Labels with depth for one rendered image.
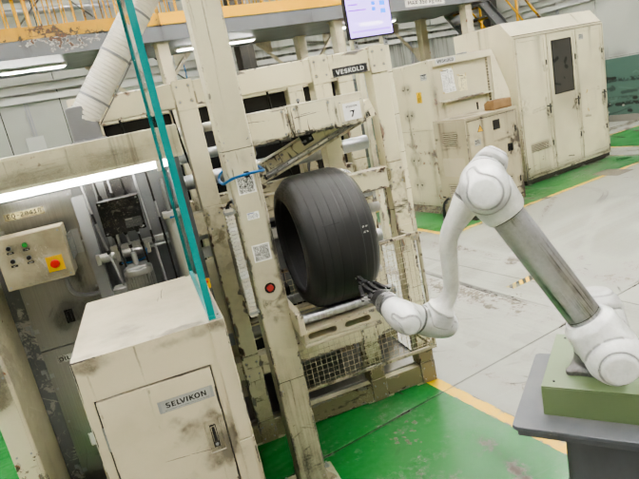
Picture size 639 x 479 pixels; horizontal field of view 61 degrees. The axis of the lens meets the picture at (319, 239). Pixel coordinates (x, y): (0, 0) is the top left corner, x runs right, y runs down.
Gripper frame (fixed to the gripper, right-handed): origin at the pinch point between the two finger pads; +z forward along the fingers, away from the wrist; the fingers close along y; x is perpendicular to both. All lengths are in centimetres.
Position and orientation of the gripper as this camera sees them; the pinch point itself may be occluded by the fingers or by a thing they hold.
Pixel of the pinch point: (361, 281)
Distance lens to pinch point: 222.0
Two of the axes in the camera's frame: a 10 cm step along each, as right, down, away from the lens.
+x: 1.6, 9.2, 3.6
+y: -9.3, 2.7, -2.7
